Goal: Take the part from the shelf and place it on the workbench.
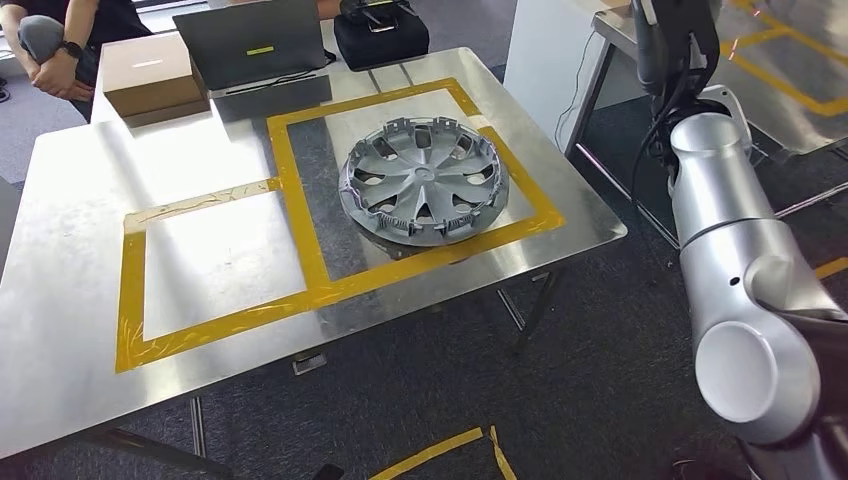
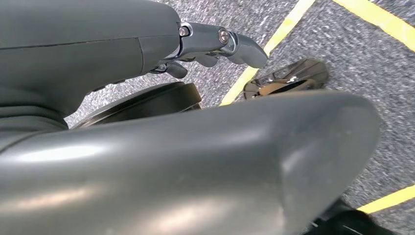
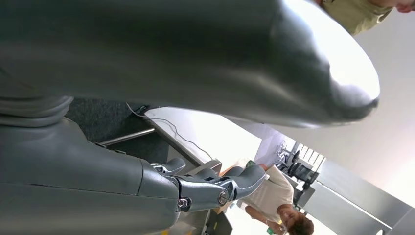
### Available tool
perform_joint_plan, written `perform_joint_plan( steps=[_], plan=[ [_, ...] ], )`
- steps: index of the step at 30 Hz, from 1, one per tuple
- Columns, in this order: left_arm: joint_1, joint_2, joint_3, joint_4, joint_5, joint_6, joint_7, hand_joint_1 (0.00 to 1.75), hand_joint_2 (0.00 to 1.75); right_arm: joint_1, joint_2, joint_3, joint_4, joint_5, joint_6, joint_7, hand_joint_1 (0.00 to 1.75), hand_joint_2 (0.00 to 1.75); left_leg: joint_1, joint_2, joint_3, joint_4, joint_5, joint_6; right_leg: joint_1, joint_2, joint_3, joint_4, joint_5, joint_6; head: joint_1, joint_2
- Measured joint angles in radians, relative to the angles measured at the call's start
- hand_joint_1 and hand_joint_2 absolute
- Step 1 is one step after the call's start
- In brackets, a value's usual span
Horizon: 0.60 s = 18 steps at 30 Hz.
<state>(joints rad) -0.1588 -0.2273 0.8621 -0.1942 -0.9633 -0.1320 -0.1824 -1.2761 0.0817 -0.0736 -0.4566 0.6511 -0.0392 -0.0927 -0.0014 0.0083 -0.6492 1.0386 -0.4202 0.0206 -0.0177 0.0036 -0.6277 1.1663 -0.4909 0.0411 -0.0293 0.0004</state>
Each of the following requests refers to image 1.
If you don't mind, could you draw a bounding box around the yellow workbench tape outline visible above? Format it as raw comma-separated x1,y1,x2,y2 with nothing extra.
114,77,566,374

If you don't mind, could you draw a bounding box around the grey plastic wheel cover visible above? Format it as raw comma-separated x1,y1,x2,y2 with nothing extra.
337,115,511,248

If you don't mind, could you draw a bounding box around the flat cardboard box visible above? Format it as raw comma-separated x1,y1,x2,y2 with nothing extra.
122,99,212,129

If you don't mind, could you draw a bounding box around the black laptop cable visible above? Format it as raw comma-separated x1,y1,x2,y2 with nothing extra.
225,60,337,94

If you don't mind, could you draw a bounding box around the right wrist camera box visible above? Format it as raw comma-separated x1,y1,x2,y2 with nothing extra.
655,0,722,91

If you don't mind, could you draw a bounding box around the grey laptop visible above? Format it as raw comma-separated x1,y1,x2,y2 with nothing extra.
173,0,333,124

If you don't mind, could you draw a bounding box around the white cabinet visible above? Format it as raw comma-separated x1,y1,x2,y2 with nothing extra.
503,0,647,157

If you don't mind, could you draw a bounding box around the silver floor socket plate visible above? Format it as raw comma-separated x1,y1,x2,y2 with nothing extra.
292,352,328,377

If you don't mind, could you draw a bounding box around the steel workbench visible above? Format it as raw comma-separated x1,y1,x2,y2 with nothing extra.
0,46,629,480
572,0,848,250

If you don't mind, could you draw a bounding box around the yellow floor tape square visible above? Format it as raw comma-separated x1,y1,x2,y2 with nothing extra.
367,425,518,480

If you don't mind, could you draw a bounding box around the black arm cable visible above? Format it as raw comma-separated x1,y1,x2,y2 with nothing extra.
627,66,690,210

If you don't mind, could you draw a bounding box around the black device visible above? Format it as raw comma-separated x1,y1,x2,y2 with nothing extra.
333,0,431,72

